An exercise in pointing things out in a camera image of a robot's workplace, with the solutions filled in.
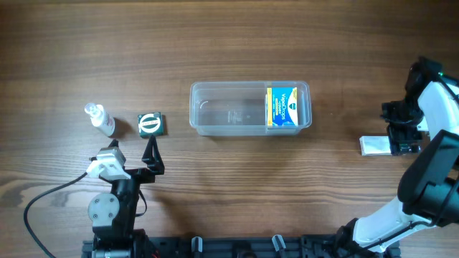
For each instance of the green square box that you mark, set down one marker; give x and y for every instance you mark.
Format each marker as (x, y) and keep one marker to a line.
(150, 124)

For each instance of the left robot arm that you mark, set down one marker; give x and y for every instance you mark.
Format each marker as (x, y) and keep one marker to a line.
(113, 214)

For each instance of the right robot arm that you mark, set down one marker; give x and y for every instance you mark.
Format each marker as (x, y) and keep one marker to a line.
(424, 122)

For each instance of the white green medicine box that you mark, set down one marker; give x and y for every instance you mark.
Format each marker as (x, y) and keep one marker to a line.
(375, 145)

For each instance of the white spray bottle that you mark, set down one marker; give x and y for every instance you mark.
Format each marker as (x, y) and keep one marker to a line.
(101, 119)

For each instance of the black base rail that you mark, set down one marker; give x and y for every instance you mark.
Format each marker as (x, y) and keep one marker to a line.
(306, 246)

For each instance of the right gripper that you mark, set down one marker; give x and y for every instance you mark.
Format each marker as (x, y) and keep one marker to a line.
(396, 128)

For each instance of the clear plastic container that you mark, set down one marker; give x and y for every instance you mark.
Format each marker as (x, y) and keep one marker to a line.
(238, 108)

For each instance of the blue VapoDrops box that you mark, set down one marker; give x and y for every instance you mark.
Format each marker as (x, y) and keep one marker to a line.
(281, 106)

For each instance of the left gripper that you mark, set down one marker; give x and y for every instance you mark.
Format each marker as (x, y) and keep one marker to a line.
(138, 173)

